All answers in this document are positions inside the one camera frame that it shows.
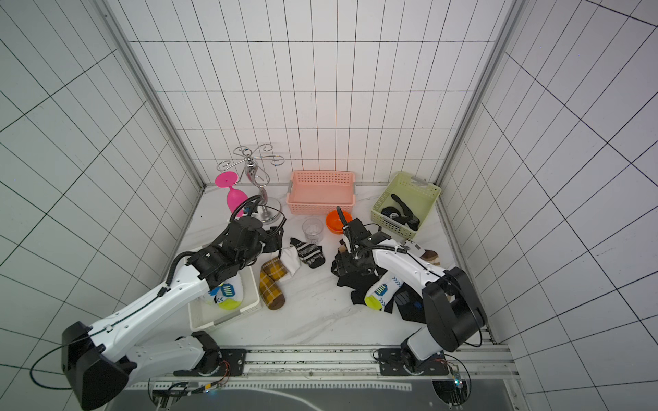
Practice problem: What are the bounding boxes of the brown yellow plaid sock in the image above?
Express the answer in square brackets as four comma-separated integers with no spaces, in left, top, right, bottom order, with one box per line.
[259,257,288,311]

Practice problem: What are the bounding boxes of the clear plastic cup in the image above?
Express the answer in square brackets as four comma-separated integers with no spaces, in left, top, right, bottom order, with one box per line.
[303,217,325,244]

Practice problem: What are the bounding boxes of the white sock black striped cuff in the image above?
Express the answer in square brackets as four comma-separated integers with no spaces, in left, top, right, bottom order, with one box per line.
[279,246,302,277]

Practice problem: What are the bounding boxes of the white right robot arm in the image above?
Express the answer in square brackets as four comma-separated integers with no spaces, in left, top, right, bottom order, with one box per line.
[332,210,487,374]

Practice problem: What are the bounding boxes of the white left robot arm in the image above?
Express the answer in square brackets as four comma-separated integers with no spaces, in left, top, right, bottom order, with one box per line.
[61,215,283,410]

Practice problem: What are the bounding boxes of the pink plastic wine glass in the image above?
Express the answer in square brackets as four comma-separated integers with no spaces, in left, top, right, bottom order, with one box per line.
[215,171,251,219]

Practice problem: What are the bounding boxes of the white sock neon yellow toe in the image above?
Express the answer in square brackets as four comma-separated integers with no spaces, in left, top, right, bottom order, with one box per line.
[364,272,404,311]

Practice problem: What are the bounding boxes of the green perforated plastic basket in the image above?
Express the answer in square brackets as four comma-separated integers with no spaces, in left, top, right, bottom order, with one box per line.
[371,171,442,240]

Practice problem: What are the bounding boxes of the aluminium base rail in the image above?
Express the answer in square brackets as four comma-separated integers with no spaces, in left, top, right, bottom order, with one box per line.
[117,345,515,391]

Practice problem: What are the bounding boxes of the pink perforated plastic basket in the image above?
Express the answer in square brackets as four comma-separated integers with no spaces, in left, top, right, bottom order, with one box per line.
[286,171,356,215]

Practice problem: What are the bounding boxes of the black grey argyle sock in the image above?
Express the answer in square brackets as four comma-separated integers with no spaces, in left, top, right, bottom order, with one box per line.
[337,273,379,305]

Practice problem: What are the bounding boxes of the white blue yellow sock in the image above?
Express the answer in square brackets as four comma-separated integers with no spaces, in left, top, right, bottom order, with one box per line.
[206,279,244,311]

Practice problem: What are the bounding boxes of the black sock blue squares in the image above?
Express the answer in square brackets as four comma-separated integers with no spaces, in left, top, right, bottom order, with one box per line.
[384,284,426,324]

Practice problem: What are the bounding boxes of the chrome glass holder stand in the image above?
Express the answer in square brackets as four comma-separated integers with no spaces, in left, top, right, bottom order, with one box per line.
[217,143,284,224]

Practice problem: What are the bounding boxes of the white perforated plastic basket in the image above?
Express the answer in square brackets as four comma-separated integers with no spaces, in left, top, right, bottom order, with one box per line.
[188,267,261,332]

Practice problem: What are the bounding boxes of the orange plastic bowl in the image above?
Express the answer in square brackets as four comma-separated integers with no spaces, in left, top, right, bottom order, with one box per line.
[326,209,352,236]

